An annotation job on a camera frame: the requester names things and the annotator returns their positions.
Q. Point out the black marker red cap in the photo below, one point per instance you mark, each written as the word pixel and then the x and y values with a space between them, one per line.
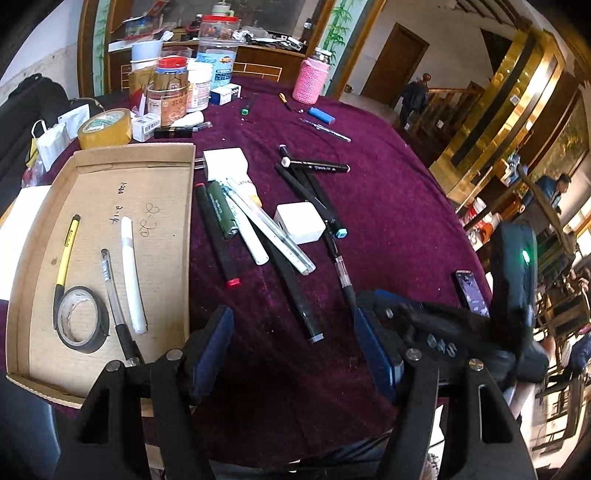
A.
pixel 214 235

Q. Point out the dark patterned lighter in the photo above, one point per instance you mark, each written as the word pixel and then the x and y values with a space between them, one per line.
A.
pixel 472 293

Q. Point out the bamboo print panel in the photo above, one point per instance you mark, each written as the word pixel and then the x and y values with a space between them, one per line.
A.
pixel 339 32
pixel 101 41

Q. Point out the wooden stair railing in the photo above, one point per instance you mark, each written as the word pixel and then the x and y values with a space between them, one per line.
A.
pixel 448 106

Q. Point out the white marker pen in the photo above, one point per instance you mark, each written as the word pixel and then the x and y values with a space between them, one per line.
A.
pixel 132 277

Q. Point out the yellow black pen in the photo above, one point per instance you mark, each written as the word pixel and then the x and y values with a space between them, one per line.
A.
pixel 67 249

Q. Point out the purple velvet tablecloth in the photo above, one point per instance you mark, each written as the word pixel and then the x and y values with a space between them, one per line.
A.
pixel 378 207

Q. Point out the shallow cardboard box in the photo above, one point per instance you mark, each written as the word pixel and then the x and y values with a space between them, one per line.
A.
pixel 152 194

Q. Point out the large clear jar red lid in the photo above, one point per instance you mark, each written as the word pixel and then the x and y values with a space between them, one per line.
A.
pixel 218 50

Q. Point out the red lid jar of sticks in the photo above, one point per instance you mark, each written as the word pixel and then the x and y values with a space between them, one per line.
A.
pixel 171 71

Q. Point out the black marker grey cap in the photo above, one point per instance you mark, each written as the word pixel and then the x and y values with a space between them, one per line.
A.
pixel 293 290

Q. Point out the black marker white cap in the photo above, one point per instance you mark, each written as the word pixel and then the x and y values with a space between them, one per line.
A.
pixel 318 166

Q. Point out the small white charger cube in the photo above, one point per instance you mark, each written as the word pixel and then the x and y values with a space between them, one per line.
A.
pixel 300 224

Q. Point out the gold trimmed balustrade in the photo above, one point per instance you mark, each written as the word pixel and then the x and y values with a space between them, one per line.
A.
pixel 508 115

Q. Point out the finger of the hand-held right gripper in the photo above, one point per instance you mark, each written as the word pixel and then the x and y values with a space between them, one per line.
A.
pixel 395 297
pixel 438 334

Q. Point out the clear jar orange print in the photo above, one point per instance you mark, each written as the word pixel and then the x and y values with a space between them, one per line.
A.
pixel 168 106

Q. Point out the white glue tube orange cap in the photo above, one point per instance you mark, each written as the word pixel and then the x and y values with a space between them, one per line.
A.
pixel 244 187

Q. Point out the clear pen cap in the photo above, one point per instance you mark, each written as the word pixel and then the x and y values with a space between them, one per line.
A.
pixel 203 125

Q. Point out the white medicine bottle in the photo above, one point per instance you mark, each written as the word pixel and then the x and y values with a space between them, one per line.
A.
pixel 199 87

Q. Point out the white paper packet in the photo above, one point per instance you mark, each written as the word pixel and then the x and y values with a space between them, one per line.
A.
pixel 74 117

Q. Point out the small white barcode box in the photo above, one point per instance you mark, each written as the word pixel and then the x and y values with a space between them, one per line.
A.
pixel 145 127

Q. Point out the blue lighter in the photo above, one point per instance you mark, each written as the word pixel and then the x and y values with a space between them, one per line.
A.
pixel 322 115

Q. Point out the white paper sheet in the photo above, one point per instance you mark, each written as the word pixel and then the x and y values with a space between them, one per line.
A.
pixel 18 221

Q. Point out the black gold lipstick tube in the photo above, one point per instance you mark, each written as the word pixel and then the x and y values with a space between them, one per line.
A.
pixel 173 132

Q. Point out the wooden chair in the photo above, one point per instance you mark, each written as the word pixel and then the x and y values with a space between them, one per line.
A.
pixel 565 314

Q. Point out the black bag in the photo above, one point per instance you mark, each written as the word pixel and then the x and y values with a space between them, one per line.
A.
pixel 27 110

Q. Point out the black pen green tip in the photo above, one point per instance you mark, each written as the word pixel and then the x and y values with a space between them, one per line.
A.
pixel 248 105

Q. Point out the white paper bag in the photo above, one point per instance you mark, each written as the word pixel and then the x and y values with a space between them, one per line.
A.
pixel 53 145

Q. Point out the pink knit covered jar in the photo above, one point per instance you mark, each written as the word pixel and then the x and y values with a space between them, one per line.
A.
pixel 311 78

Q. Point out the gold brown carton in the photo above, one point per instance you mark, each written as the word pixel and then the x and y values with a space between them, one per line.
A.
pixel 138 87

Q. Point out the large white charger plug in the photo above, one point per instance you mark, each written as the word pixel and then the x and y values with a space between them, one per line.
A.
pixel 226 161

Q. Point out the silver metal pen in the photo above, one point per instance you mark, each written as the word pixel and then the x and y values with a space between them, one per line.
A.
pixel 323 129

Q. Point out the white oval eraser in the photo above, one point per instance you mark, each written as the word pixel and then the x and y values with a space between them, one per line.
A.
pixel 189 120

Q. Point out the plain black marker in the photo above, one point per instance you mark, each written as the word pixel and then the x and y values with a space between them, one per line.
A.
pixel 295 187

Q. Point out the black tape roll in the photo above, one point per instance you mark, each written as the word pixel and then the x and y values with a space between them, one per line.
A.
pixel 62 318

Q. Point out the yellow packing tape roll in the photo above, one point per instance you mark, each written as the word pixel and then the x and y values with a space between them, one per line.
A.
pixel 105 134

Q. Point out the thick white marker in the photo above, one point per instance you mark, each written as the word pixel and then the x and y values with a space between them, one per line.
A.
pixel 251 240

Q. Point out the dark green marker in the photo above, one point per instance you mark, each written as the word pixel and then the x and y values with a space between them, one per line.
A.
pixel 221 207

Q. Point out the brown wooden door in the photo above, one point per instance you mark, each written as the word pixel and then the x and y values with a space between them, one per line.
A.
pixel 397 60

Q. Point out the red white paper cup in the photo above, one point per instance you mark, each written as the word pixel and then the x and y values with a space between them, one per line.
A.
pixel 485 230
pixel 475 211

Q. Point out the landscape wall painting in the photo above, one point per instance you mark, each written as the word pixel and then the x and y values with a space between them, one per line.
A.
pixel 568 147

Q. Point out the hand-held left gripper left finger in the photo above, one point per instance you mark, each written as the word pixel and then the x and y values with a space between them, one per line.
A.
pixel 217 344

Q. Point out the green white mug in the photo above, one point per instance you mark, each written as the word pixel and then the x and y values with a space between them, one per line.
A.
pixel 221 9

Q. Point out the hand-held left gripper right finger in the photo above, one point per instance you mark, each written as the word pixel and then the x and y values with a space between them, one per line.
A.
pixel 375 348

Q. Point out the clear gel pen black grip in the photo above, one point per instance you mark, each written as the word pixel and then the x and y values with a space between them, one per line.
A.
pixel 113 290

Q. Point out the small blue white box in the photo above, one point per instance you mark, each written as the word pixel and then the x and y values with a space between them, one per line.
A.
pixel 226 94

